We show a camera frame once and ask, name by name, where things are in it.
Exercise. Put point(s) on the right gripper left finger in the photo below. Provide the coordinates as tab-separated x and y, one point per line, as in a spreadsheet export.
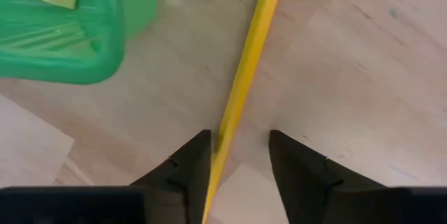
181	182

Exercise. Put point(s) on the green slotted plastic bin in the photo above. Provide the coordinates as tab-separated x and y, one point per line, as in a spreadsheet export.
52	53

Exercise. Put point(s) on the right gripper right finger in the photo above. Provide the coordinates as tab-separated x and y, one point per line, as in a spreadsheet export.
307	189

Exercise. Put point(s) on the yellow pencil with pink eraser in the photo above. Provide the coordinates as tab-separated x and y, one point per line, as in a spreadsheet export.
251	53

